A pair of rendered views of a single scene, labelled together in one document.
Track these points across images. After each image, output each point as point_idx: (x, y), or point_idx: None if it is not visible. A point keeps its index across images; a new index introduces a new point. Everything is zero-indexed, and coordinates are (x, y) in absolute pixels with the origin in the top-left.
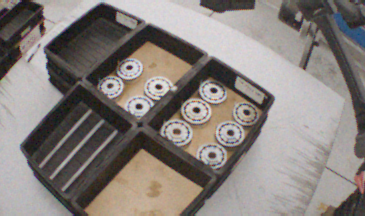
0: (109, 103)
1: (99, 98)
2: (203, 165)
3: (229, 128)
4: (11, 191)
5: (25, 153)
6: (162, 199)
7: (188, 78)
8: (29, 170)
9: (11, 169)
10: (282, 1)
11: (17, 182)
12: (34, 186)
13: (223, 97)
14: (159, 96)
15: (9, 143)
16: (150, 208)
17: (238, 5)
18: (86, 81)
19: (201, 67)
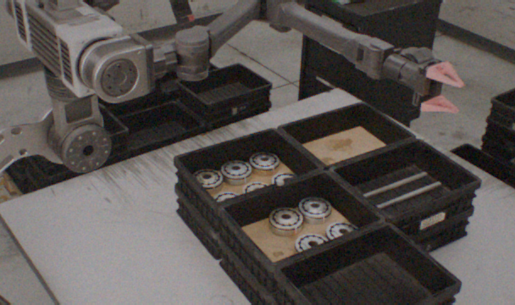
0: (352, 189)
1: (363, 196)
2: (284, 135)
3: (235, 170)
4: (506, 226)
5: (472, 174)
6: (321, 154)
7: (258, 190)
8: (474, 241)
9: (507, 247)
10: (99, 129)
11: (495, 233)
12: (466, 225)
13: (221, 194)
14: (289, 211)
15: None
16: (335, 152)
17: (263, 9)
18: (379, 215)
19: (237, 196)
